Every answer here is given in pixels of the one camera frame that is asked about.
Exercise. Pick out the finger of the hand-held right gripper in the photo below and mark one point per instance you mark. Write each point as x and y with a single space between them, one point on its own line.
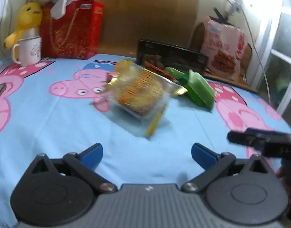
259 130
242 139

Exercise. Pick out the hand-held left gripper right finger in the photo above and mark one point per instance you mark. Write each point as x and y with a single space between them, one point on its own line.
201 153

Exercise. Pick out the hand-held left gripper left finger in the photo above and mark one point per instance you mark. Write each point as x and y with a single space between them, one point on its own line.
93 152

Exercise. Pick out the pale green snack packet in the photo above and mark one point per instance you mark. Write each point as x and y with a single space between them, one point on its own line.
200 91

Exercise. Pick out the clear plastic pastry container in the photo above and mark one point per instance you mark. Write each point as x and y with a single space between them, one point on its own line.
138 95

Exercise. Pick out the dark green snack packet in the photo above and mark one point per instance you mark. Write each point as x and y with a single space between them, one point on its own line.
176 74

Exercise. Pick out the red snack packet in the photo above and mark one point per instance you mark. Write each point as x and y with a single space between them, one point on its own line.
157 70

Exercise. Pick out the cartoon pig printed bedsheet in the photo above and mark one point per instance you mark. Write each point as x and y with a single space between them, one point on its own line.
53 123

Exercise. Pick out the large pink snack bag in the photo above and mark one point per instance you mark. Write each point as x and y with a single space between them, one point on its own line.
222 49

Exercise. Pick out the black cardboard box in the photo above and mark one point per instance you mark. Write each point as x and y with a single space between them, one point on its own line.
174 57

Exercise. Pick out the white enamel mug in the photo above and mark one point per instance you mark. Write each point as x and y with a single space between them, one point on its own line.
29 51

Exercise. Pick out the black tape strip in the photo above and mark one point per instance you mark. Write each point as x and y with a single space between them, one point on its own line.
220 16

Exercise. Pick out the red gift box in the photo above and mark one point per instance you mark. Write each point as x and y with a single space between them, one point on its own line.
69 33

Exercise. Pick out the white power adapter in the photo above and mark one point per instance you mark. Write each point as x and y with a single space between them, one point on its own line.
234 4

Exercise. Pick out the wooden panel board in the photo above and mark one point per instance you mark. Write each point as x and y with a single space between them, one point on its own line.
145 16

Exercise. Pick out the yellow duck plush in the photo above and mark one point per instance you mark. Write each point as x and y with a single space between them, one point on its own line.
26 16

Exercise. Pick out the window frame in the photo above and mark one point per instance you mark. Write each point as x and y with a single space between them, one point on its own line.
278 52

